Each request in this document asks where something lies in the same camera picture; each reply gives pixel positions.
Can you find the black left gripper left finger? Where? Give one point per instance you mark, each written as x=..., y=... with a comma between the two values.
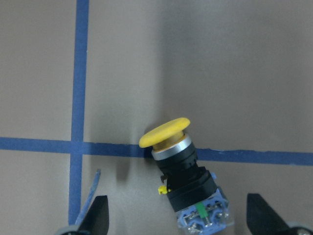
x=96, y=221

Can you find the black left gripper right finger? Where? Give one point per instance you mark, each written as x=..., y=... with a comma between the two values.
x=262, y=219

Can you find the yellow push button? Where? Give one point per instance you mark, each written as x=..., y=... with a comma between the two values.
x=200, y=205

